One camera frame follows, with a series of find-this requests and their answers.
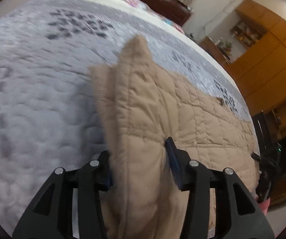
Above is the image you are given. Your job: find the white bed sheet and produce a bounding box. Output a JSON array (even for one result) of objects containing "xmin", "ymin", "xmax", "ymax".
[{"xmin": 43, "ymin": 0, "xmax": 236, "ymax": 85}]

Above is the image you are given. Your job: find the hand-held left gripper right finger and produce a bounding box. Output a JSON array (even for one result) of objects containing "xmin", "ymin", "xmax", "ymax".
[{"xmin": 164, "ymin": 137, "xmax": 275, "ymax": 239}]

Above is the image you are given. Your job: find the pink floral bedding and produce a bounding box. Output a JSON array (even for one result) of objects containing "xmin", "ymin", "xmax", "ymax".
[{"xmin": 113, "ymin": 0, "xmax": 184, "ymax": 33}]

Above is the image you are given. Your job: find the bed with grey quilt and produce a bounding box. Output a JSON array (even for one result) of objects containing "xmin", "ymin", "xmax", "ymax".
[{"xmin": 0, "ymin": 0, "xmax": 261, "ymax": 239}]

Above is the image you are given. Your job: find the tan quilted jacket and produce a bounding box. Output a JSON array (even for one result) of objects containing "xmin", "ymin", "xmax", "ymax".
[{"xmin": 88, "ymin": 34, "xmax": 262, "ymax": 239}]

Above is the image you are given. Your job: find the black chair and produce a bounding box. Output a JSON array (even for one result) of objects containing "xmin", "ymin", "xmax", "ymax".
[{"xmin": 252, "ymin": 111, "xmax": 282, "ymax": 156}]

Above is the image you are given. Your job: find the wooden wardrobe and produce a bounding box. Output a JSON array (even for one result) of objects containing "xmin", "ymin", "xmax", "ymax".
[{"xmin": 221, "ymin": 0, "xmax": 286, "ymax": 141}]

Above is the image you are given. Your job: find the wooden desk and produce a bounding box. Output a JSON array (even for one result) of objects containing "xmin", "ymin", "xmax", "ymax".
[{"xmin": 200, "ymin": 36, "xmax": 233, "ymax": 66}]

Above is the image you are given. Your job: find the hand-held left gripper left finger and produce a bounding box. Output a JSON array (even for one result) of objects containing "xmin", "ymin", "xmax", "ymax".
[{"xmin": 12, "ymin": 150, "xmax": 113, "ymax": 239}]

